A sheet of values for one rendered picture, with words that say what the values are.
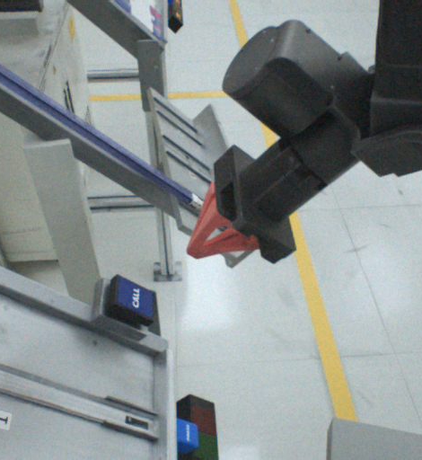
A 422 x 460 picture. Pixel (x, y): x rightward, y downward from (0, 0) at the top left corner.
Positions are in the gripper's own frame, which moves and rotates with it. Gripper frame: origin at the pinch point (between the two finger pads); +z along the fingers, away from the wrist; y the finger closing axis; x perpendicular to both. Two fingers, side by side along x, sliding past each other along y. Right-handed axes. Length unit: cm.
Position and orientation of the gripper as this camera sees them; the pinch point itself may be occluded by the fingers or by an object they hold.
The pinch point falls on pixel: (197, 250)
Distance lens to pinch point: 48.8
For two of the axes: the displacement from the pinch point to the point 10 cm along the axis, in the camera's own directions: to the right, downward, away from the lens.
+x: 7.5, 4.4, 4.9
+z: -6.6, 5.5, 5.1
